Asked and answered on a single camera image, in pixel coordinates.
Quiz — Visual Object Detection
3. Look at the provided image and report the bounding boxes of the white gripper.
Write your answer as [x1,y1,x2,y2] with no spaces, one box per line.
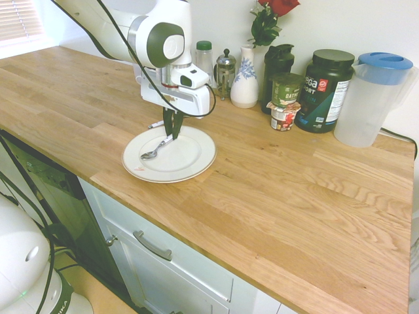
[140,66,212,140]

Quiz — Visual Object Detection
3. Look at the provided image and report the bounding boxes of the metal spoon with white handle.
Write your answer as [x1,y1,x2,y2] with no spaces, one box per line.
[139,135,174,161]

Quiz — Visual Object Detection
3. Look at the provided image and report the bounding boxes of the white plate with gold rim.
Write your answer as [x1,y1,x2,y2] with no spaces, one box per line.
[121,124,217,184]

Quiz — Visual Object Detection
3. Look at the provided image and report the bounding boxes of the clear bottle with green cap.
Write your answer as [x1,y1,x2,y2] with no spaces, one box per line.
[195,40,215,88]

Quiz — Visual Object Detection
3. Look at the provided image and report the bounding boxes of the glass metal French press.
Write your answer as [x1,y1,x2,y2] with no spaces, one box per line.
[214,48,237,101]

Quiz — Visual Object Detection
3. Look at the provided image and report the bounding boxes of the white vase with blue flowers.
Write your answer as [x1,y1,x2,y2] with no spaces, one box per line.
[230,44,259,109]

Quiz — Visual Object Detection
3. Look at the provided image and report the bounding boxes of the red white yogurt cup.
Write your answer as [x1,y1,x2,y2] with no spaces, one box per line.
[265,101,302,131]

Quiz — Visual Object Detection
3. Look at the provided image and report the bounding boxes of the green oatmeal cup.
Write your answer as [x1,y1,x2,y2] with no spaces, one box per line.
[268,72,305,107]

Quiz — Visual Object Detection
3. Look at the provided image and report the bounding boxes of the black shaker bottle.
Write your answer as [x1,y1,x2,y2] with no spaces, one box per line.
[260,44,295,115]

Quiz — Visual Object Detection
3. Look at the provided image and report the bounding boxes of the black dishwasher front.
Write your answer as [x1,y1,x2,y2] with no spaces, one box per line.
[0,129,132,305]

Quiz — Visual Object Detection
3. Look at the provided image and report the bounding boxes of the red roses with green leaves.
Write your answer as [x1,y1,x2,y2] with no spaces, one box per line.
[248,0,301,49]

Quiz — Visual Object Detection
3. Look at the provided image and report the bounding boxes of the black protein powder tub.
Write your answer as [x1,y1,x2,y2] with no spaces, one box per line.
[293,48,356,134]

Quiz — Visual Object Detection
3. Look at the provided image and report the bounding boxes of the white kitchen cabinet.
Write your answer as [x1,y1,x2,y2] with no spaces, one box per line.
[78,178,295,314]

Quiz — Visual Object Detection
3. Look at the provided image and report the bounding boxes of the white window blind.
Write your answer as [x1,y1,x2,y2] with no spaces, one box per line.
[0,0,45,43]

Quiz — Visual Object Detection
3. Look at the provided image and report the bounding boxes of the clear pitcher with blue lid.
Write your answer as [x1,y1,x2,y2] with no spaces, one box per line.
[333,51,418,148]

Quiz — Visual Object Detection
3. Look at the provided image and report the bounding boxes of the white grey wrist camera box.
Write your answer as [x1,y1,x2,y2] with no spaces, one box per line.
[169,63,211,90]

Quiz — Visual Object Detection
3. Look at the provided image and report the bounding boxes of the silver drawer handle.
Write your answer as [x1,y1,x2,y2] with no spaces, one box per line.
[132,230,173,262]

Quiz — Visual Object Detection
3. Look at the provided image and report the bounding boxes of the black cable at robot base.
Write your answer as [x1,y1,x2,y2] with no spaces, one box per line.
[0,173,79,314]

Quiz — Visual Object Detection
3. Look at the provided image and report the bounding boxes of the black power cable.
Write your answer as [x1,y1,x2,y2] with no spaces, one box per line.
[379,128,419,147]

